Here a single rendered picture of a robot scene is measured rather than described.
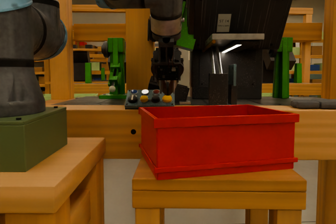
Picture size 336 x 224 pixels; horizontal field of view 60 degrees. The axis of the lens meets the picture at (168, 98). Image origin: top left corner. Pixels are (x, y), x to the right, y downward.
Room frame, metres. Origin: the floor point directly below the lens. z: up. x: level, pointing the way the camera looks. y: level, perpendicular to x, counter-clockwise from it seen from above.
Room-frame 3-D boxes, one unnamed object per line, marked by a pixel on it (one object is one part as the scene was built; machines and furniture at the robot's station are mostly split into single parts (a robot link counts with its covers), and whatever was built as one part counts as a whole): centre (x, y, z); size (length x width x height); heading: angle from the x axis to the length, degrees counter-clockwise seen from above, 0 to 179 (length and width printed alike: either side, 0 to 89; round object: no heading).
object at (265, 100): (1.20, -0.14, 0.89); 1.10 x 0.42 x 0.02; 89
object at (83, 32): (1.57, -0.15, 1.23); 1.30 x 0.05 x 0.09; 89
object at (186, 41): (1.14, -0.07, 1.17); 0.13 x 0.12 x 0.20; 89
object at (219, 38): (1.10, -0.22, 1.11); 0.39 x 0.16 x 0.03; 179
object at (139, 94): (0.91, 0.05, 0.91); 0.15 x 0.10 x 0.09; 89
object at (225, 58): (1.34, -0.25, 1.07); 0.30 x 0.18 x 0.34; 89
